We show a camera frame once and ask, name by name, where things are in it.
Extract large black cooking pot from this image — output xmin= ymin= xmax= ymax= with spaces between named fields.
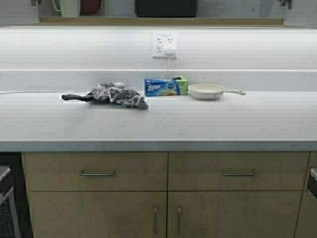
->
xmin=134 ymin=0 xmax=198 ymax=17

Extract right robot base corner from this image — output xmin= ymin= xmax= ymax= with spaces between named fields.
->
xmin=308 ymin=167 xmax=317 ymax=198

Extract lower right cabinet door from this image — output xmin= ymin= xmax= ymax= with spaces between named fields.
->
xmin=167 ymin=191 xmax=302 ymax=238

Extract cabinet door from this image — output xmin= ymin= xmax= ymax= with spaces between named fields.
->
xmin=29 ymin=192 xmax=166 ymax=238
xmin=167 ymin=191 xmax=302 ymax=238

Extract red container in cabinet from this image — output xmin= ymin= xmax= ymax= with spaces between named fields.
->
xmin=80 ymin=0 xmax=101 ymax=15

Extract lower left cabinet door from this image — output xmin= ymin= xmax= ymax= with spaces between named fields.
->
xmin=29 ymin=192 xmax=166 ymax=238

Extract white jug in cabinet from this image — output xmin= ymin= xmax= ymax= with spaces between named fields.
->
xmin=52 ymin=0 xmax=81 ymax=17

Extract blue Ziploc bag box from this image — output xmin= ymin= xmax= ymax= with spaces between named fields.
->
xmin=144 ymin=77 xmax=188 ymax=97

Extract grey patterned dish cloth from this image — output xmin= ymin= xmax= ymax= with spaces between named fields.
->
xmin=88 ymin=82 xmax=148 ymax=110

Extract white frying pan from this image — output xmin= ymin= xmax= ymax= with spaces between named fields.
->
xmin=188 ymin=83 xmax=246 ymax=100

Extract lower right drawer front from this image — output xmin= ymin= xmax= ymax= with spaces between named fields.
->
xmin=168 ymin=152 xmax=309 ymax=191

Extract drawer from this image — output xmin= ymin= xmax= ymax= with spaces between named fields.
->
xmin=168 ymin=152 xmax=309 ymax=191
xmin=23 ymin=152 xmax=167 ymax=192

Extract black frying pan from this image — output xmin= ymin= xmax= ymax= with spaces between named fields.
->
xmin=61 ymin=93 xmax=110 ymax=104

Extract lower left drawer front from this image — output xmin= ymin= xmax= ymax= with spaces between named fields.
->
xmin=23 ymin=152 xmax=167 ymax=192

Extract black dishwasher front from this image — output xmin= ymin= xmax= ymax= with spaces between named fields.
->
xmin=0 ymin=152 xmax=33 ymax=238

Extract white wall power outlet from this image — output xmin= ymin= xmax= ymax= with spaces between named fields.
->
xmin=152 ymin=32 xmax=178 ymax=59

